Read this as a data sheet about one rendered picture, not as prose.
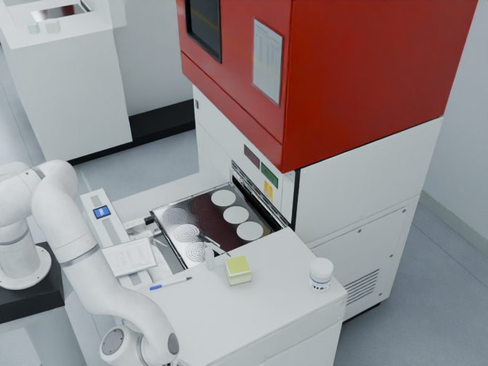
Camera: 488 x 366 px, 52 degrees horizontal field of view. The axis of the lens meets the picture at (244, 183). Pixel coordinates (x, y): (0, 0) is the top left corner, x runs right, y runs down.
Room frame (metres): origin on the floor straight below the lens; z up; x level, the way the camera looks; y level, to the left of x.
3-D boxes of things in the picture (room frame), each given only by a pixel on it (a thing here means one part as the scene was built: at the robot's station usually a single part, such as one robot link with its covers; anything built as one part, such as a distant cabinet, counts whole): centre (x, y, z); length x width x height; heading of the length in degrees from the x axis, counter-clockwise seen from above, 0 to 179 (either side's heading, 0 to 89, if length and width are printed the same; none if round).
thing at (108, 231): (1.25, 0.47, 0.89); 0.55 x 0.09 x 0.14; 30
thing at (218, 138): (1.65, 0.02, 1.02); 0.82 x 0.03 x 0.40; 30
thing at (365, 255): (1.81, -0.27, 0.41); 0.82 x 0.71 x 0.82; 30
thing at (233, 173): (1.48, -0.05, 0.89); 0.44 x 0.02 x 0.10; 30
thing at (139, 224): (1.36, 0.42, 0.89); 0.08 x 0.03 x 0.03; 120
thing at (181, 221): (1.37, 0.12, 0.90); 0.34 x 0.34 x 0.01; 30
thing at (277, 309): (0.98, 0.02, 0.89); 0.62 x 0.35 x 0.14; 120
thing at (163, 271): (1.22, 0.35, 0.87); 0.36 x 0.08 x 0.03; 30
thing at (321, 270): (1.02, -0.24, 1.01); 0.07 x 0.07 x 0.10
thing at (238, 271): (1.05, 0.02, 1.00); 0.07 x 0.07 x 0.07; 16
